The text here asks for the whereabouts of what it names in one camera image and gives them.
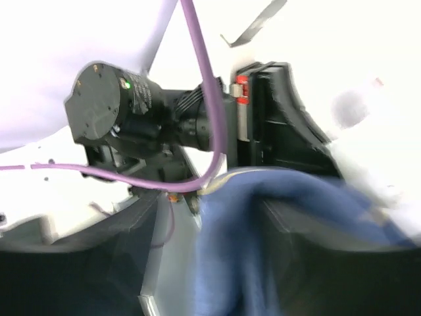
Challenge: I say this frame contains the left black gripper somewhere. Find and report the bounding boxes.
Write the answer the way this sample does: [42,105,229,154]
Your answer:
[225,61,341,178]

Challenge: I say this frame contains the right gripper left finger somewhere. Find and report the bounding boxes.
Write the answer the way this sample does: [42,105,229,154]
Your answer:
[1,191,158,315]

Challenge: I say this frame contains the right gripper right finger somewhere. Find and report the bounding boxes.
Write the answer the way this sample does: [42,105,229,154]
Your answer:
[259,200,420,315]

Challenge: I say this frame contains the white pillow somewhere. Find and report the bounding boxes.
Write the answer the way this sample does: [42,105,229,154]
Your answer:
[328,78,420,244]

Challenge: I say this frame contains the blue-grey pillowcase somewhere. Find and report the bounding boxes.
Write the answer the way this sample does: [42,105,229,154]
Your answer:
[193,168,420,315]

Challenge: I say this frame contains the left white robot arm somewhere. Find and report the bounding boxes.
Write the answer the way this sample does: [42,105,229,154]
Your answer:
[1,62,340,194]

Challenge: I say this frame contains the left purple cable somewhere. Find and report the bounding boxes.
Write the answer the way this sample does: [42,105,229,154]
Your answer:
[0,0,228,194]

